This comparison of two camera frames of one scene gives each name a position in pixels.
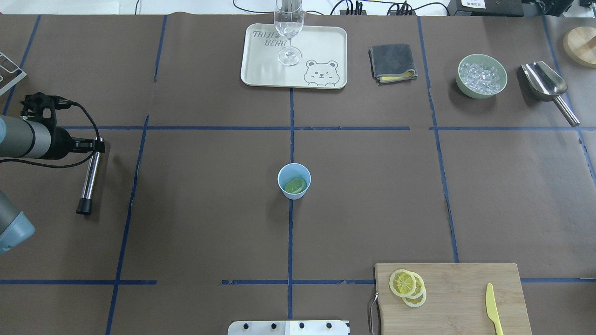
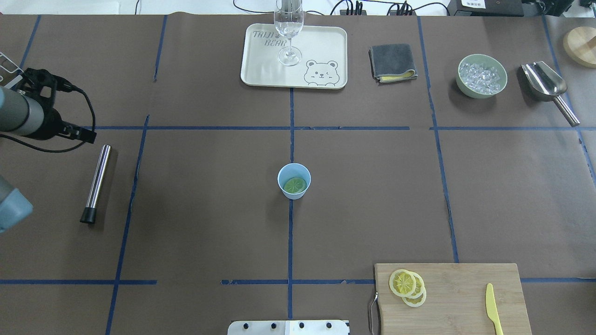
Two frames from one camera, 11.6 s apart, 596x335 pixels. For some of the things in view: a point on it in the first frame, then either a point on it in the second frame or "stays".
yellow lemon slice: [295, 185] stays
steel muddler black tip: [84, 206] -> [90, 215]
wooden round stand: [579, 43] stays
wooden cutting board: [455, 304] stays
